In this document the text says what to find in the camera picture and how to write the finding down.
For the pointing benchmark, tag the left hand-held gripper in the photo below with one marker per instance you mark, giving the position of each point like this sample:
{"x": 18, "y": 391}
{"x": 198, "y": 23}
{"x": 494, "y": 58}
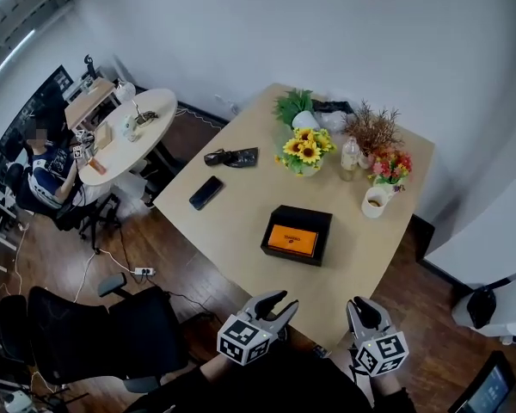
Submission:
{"x": 241, "y": 340}

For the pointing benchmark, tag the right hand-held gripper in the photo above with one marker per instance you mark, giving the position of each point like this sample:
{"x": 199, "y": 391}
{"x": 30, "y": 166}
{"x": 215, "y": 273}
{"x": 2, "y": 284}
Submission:
{"x": 380, "y": 353}

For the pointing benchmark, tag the orange packet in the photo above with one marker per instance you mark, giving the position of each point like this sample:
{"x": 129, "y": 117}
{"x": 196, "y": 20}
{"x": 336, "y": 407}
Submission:
{"x": 293, "y": 240}

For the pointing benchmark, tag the black rectangular box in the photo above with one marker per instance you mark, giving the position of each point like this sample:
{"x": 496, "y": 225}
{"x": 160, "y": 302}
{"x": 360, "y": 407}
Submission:
{"x": 322, "y": 235}

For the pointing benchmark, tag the person's left forearm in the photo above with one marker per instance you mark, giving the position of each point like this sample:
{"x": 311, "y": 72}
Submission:
{"x": 217, "y": 368}

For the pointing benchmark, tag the person's right forearm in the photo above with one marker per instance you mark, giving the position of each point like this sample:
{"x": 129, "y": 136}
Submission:
{"x": 385, "y": 385}

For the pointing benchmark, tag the person's black top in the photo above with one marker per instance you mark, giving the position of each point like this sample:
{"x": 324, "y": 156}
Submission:
{"x": 262, "y": 390}

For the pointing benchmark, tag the light wooden square table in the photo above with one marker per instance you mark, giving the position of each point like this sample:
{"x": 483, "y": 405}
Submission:
{"x": 241, "y": 239}

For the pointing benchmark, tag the white mug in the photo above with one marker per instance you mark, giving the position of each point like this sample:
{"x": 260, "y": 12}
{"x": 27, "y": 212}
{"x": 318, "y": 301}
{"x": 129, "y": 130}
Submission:
{"x": 374, "y": 209}

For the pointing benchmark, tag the white power strip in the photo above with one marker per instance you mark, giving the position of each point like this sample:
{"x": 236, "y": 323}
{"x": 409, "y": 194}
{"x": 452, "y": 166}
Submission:
{"x": 145, "y": 271}

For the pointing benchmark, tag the black smartphone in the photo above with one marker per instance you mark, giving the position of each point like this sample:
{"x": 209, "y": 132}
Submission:
{"x": 206, "y": 192}

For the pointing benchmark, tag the black-framed tablet screen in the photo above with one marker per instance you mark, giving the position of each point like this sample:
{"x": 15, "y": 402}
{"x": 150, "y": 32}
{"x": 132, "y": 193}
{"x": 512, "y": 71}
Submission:
{"x": 488, "y": 390}

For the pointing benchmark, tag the white low appliance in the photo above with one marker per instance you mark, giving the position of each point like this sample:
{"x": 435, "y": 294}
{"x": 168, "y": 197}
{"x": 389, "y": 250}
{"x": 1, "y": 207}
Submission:
{"x": 511, "y": 316}

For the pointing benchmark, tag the potted red pink flowers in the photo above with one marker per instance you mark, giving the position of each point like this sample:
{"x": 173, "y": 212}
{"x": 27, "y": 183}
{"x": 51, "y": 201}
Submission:
{"x": 391, "y": 166}

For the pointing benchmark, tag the clear bottle yellowish liquid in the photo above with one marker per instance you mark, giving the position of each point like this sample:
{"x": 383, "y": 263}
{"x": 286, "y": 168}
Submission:
{"x": 349, "y": 159}

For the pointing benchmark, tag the crumpled black plastic bag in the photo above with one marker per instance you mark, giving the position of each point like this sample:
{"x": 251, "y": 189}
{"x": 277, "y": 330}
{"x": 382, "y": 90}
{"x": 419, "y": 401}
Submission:
{"x": 236, "y": 157}

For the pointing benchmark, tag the potted yellow sunflowers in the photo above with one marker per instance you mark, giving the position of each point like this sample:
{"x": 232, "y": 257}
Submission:
{"x": 307, "y": 149}

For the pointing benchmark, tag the black mesh office chair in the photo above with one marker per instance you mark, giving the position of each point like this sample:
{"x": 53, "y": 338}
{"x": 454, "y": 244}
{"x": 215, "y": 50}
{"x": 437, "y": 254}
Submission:
{"x": 90, "y": 338}

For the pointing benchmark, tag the dried brown plant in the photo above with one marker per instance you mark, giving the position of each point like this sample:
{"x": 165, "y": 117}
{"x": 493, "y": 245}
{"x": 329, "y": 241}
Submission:
{"x": 372, "y": 129}

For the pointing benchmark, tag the white plastic bag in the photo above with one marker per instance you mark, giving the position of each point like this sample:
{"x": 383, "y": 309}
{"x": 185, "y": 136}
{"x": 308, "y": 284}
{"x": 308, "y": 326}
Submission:
{"x": 131, "y": 187}

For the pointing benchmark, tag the clear plastic wrap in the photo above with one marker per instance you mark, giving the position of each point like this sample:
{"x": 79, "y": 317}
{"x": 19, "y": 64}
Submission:
{"x": 333, "y": 123}

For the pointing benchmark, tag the green leafy plant white pot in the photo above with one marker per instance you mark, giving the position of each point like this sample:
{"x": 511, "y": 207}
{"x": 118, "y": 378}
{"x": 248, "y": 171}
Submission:
{"x": 294, "y": 103}

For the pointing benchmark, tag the black bundle behind plants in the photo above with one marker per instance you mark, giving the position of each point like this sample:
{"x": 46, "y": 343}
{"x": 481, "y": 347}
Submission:
{"x": 333, "y": 106}

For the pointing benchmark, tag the small orange pack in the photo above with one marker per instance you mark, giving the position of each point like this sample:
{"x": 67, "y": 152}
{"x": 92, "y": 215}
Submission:
{"x": 96, "y": 166}

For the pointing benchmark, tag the round light wooden table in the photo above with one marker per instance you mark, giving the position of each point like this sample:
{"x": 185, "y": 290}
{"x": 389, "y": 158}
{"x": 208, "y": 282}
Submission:
{"x": 155, "y": 114}

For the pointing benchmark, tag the small white cup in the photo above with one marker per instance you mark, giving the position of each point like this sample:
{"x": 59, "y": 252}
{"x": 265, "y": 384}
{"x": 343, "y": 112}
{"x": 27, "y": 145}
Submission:
{"x": 130, "y": 128}

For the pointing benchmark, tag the small wooden box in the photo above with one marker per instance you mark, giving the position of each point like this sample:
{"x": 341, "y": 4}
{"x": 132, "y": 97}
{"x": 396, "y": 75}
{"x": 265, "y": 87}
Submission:
{"x": 103, "y": 136}

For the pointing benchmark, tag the white desk lamp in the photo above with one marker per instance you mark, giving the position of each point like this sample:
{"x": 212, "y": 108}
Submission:
{"x": 124, "y": 92}

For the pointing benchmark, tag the small wooden side desk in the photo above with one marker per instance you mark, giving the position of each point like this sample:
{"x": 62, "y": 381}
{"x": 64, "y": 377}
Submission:
{"x": 90, "y": 99}

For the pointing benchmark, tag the black curved stand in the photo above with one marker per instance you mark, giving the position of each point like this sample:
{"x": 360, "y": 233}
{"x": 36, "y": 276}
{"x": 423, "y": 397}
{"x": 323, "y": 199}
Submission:
{"x": 90, "y": 63}

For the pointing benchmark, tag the large black screen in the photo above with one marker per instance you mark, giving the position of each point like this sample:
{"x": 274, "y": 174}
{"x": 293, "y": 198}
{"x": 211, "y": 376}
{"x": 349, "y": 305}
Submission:
{"x": 21, "y": 123}

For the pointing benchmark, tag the white wall socket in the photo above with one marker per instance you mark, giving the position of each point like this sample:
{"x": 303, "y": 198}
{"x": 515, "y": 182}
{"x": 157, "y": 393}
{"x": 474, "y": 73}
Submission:
{"x": 227, "y": 103}

